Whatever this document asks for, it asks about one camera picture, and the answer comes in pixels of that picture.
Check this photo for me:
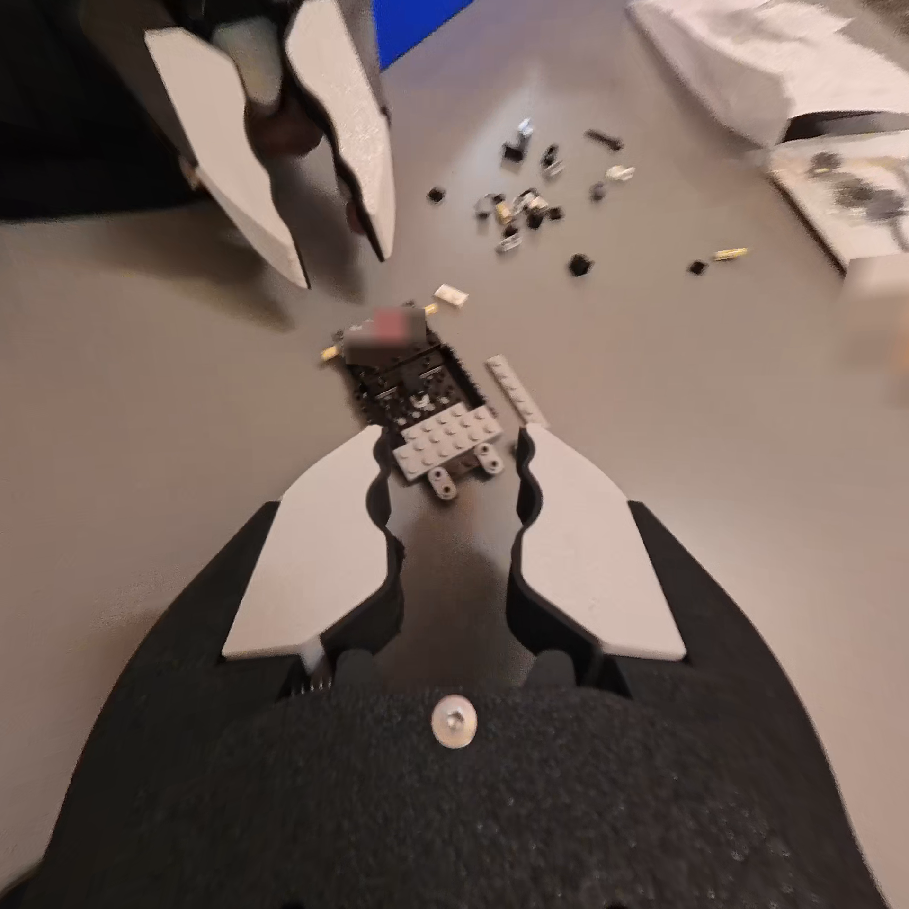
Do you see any grey desk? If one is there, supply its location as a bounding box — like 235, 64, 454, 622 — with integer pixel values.
0, 0, 909, 909

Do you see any white wooden book stand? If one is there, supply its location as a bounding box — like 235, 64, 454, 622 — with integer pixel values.
770, 145, 909, 274

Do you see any blue plastic storage bin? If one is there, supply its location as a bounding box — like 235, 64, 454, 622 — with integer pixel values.
373, 0, 491, 72

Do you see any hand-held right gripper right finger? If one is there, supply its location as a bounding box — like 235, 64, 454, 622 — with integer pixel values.
506, 425, 688, 661

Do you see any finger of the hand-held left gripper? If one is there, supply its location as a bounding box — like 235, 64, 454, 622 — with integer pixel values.
283, 0, 396, 264
144, 27, 313, 290

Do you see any clear bag of dark parts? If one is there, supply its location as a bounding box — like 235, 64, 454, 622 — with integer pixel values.
802, 149, 909, 246

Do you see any pile of small brick pieces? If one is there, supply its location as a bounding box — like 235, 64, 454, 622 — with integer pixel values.
474, 117, 636, 253

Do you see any white printed paper bag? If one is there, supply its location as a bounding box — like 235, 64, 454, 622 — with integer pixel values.
628, 0, 909, 146

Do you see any black brick car chassis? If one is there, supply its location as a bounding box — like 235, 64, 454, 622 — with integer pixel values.
320, 302, 507, 504

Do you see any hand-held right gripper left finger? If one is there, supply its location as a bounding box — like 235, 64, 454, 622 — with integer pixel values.
222, 428, 406, 668

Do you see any long grey brick plate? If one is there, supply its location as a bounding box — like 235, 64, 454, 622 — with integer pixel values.
486, 354, 551, 428

